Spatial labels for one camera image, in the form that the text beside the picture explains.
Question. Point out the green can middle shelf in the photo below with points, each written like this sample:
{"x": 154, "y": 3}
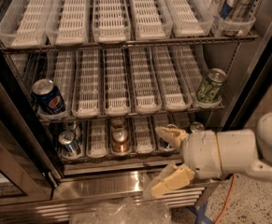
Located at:
{"x": 210, "y": 88}

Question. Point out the blue Pepsi can middle shelf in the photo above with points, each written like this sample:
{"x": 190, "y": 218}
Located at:
{"x": 48, "y": 96}

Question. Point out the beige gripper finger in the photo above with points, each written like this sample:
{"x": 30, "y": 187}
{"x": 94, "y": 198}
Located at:
{"x": 171, "y": 178}
{"x": 173, "y": 136}

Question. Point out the middle wire shelf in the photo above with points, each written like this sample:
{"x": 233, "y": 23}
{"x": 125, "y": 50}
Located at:
{"x": 102, "y": 113}

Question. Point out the blue can bottom left rear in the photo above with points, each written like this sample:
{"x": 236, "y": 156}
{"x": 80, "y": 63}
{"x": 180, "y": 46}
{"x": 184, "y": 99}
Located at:
{"x": 74, "y": 127}

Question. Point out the dark blue can bottom shelf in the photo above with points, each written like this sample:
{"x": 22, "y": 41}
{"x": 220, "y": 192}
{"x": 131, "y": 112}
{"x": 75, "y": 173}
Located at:
{"x": 163, "y": 143}

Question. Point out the wire shelf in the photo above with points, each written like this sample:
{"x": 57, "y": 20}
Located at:
{"x": 102, "y": 113}
{"x": 198, "y": 40}
{"x": 132, "y": 157}

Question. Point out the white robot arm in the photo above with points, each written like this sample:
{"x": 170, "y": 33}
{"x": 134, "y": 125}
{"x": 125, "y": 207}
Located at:
{"x": 246, "y": 152}

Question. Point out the green can bottom shelf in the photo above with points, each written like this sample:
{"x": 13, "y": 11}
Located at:
{"x": 196, "y": 127}

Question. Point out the orange can rear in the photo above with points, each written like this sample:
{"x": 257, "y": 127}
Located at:
{"x": 118, "y": 123}

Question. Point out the tall cans top right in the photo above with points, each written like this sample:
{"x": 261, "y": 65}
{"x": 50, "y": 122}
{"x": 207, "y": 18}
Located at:
{"x": 231, "y": 17}

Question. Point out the blue can bottom left front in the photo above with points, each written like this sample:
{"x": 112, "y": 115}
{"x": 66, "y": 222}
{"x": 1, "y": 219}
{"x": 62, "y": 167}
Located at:
{"x": 69, "y": 143}

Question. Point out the orange can front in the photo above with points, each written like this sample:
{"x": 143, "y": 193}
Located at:
{"x": 120, "y": 140}

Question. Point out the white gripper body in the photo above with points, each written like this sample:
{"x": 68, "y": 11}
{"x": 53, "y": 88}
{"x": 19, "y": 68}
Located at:
{"x": 200, "y": 154}

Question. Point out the green can shelf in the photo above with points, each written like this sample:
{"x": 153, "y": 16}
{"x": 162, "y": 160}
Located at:
{"x": 196, "y": 127}
{"x": 210, "y": 88}

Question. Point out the bottom wire shelf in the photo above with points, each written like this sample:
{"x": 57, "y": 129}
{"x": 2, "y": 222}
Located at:
{"x": 132, "y": 157}

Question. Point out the blue floor tape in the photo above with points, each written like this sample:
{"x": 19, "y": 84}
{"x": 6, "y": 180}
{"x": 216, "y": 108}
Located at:
{"x": 200, "y": 214}

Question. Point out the orange can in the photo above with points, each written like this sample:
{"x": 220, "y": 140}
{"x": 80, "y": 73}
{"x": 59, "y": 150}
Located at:
{"x": 118, "y": 123}
{"x": 120, "y": 140}

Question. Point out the clear plastic bag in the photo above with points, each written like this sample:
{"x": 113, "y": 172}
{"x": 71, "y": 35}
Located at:
{"x": 125, "y": 212}

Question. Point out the top wire shelf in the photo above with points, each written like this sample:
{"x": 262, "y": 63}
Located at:
{"x": 198, "y": 40}

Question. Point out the stainless fridge door left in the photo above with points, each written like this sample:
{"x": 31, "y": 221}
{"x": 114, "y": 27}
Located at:
{"x": 27, "y": 160}

